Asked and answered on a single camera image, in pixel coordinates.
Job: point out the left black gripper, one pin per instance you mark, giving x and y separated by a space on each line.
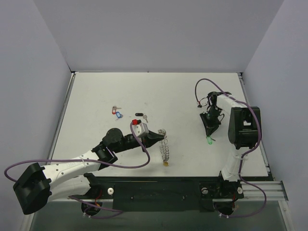
145 140

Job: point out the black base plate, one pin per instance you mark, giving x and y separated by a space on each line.
175 203

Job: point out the red tag key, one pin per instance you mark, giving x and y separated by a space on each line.
114 109

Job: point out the round metal keyring disc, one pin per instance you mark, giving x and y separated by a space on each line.
164 149

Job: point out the green tag key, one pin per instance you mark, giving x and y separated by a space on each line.
209 140

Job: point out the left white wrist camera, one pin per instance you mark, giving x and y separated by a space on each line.
139 128

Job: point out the aluminium frame rail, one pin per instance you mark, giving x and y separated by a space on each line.
264 190

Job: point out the silver key black tag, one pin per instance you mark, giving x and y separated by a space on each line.
144 116

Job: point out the blue tag key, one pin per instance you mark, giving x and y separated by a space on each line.
118 116

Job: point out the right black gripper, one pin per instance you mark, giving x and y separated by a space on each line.
209 120

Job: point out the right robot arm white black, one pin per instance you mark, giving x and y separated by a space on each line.
244 129

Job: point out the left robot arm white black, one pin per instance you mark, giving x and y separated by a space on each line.
40 184

